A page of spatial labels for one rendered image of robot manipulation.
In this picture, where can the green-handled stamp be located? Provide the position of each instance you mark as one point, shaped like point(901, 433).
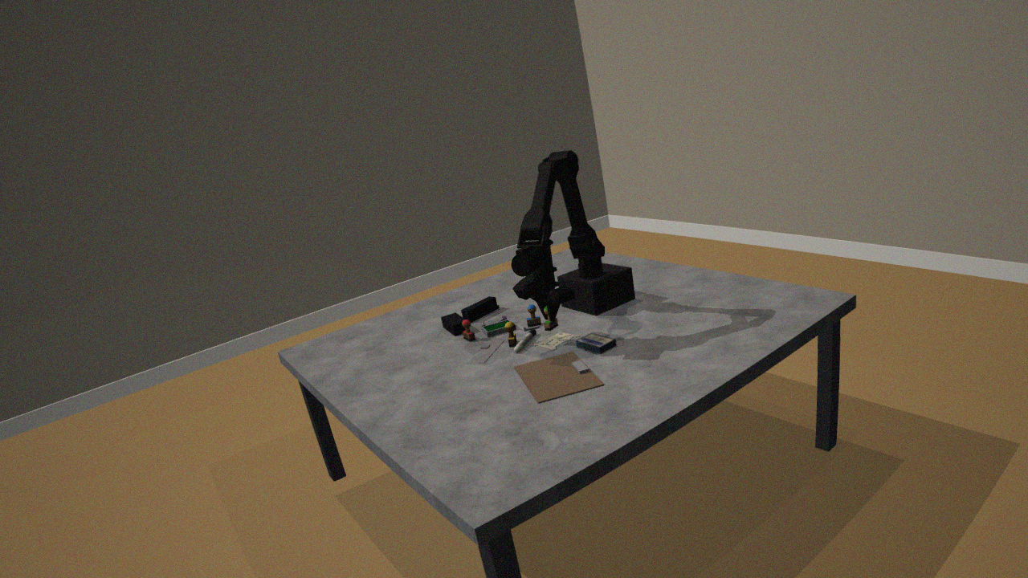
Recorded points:
point(549, 326)

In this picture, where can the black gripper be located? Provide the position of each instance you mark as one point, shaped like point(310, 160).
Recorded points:
point(549, 296)

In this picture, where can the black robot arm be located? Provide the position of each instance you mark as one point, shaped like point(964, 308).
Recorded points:
point(537, 225)

